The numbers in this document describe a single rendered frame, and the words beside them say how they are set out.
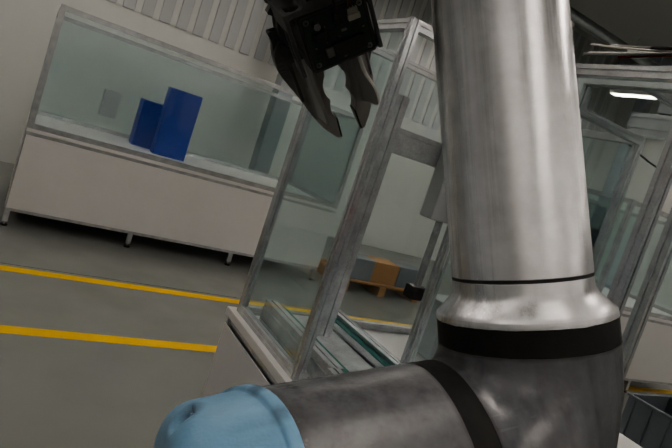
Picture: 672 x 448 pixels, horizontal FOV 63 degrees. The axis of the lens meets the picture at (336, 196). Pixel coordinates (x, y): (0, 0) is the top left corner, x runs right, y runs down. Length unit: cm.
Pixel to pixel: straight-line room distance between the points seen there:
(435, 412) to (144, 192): 545
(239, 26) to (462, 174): 864
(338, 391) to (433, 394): 4
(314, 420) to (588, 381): 13
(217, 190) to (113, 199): 101
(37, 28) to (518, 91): 829
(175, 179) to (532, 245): 546
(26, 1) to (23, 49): 61
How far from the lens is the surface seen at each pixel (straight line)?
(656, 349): 738
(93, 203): 564
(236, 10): 890
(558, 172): 30
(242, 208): 595
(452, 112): 31
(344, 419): 26
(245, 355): 201
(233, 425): 25
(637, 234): 143
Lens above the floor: 157
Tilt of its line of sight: 5 degrees down
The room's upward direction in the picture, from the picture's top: 18 degrees clockwise
